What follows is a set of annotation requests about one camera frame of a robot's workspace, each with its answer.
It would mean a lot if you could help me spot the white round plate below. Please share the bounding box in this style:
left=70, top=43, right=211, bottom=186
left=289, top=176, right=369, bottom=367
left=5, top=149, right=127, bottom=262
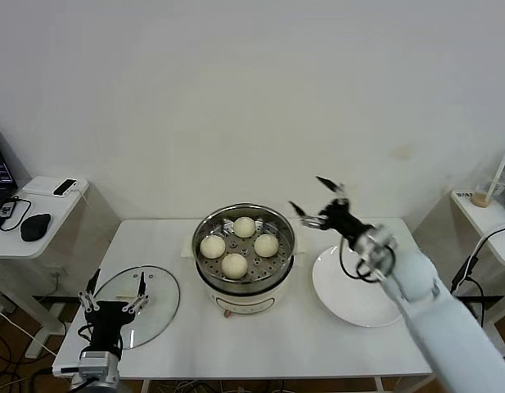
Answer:
left=312, top=244, right=404, bottom=328

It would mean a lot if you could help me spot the white electric cooker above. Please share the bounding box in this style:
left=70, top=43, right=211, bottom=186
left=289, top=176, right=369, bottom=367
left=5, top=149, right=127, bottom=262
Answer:
left=180, top=231, right=309, bottom=318

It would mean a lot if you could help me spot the white steamed baozi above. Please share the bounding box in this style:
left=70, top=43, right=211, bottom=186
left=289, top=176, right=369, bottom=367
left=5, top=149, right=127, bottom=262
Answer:
left=220, top=252, right=249, bottom=279
left=254, top=234, right=280, bottom=258
left=233, top=215, right=256, bottom=238
left=200, top=235, right=227, bottom=260

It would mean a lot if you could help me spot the round glass pot lid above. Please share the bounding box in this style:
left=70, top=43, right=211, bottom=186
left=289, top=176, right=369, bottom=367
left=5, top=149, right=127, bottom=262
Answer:
left=90, top=264, right=182, bottom=350

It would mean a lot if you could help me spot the steel steamer basket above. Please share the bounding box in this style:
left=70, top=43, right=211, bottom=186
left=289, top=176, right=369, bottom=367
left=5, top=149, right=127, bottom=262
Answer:
left=192, top=203, right=296, bottom=295

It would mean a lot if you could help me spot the white floor cable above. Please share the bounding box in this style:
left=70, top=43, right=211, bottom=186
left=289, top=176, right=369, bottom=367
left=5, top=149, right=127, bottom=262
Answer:
left=0, top=305, right=59, bottom=357

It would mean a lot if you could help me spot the white side table with cup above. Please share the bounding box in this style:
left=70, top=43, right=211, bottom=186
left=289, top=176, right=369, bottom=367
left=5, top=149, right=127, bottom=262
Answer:
left=411, top=190, right=505, bottom=357

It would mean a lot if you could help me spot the black computer mouse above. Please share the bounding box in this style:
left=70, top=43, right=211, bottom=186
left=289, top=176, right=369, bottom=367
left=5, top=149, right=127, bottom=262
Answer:
left=19, top=213, right=52, bottom=242

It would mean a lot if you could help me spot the clear plastic drink cup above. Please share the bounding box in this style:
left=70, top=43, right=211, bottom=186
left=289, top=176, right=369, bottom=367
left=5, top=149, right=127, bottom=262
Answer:
left=471, top=170, right=505, bottom=208

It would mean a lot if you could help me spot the flat white box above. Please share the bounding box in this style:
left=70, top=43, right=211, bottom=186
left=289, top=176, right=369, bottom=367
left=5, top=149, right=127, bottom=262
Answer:
left=21, top=176, right=89, bottom=199

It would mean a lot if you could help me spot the plastic cup with straw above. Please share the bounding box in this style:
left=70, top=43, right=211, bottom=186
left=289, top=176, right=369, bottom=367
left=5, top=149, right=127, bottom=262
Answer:
left=483, top=147, right=505, bottom=205

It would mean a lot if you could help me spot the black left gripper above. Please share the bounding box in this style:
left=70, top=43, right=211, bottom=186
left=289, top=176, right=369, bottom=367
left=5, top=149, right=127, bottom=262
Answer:
left=78, top=268, right=151, bottom=355

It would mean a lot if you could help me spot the black and white phone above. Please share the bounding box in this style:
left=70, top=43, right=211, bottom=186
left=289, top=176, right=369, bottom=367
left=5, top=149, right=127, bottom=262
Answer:
left=52, top=178, right=78, bottom=197

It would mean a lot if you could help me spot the black power cable with plug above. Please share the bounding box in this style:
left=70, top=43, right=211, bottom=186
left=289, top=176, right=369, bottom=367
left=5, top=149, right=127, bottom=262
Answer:
left=448, top=222, right=505, bottom=328

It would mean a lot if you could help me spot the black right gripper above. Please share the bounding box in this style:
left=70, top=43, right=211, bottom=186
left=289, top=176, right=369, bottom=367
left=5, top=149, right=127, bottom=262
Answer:
left=288, top=175, right=370, bottom=247

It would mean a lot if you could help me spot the small adapter with black cable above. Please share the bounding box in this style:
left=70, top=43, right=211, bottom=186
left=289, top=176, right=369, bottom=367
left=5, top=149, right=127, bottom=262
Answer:
left=0, top=196, right=33, bottom=233

